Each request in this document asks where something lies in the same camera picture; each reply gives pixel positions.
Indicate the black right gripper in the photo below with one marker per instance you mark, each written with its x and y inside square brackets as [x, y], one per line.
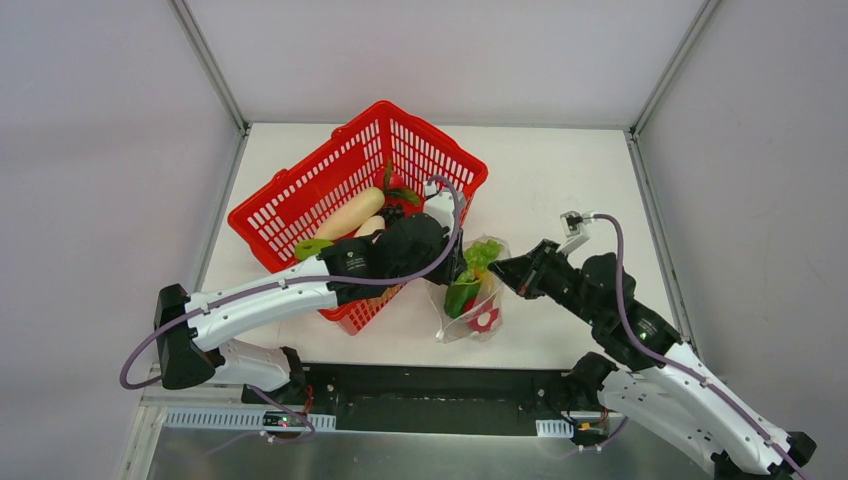
[539, 268]

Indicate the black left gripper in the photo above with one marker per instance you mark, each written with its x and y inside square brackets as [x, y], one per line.
[454, 266]

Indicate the green grape bunch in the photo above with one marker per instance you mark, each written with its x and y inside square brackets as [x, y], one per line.
[480, 254]

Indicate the green toy pepper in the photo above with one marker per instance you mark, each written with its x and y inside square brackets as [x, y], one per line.
[462, 291]

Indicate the yellow toy food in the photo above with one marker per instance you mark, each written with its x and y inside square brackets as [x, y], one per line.
[488, 285]

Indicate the clear dotted zip top bag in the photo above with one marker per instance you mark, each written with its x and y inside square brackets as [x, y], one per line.
[451, 330]

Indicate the red toy food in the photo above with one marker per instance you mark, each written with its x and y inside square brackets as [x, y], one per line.
[482, 317]

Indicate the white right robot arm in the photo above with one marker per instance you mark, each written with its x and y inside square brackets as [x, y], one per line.
[649, 374]

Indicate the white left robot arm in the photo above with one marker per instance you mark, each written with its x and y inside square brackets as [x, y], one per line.
[196, 335]

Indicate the black grape bunch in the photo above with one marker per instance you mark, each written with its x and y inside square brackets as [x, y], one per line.
[391, 214]

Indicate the short white radish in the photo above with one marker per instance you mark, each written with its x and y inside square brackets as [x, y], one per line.
[370, 226]

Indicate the green leafy sprig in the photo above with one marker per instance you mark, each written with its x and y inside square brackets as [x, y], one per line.
[394, 186]

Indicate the long white radish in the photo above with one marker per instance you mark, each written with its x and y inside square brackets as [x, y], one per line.
[352, 215]

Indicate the red plastic shopping basket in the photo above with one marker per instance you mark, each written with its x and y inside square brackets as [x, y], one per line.
[292, 205]

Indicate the green pepper slice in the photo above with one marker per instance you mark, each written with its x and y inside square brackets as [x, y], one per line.
[310, 247]

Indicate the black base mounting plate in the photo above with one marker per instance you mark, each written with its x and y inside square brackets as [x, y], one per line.
[442, 400]

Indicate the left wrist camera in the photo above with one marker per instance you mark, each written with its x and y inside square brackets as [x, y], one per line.
[440, 203]

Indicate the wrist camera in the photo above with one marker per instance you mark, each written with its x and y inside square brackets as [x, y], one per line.
[575, 226]
[440, 203]

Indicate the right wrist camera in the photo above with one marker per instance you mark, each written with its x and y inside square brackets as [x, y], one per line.
[575, 226]

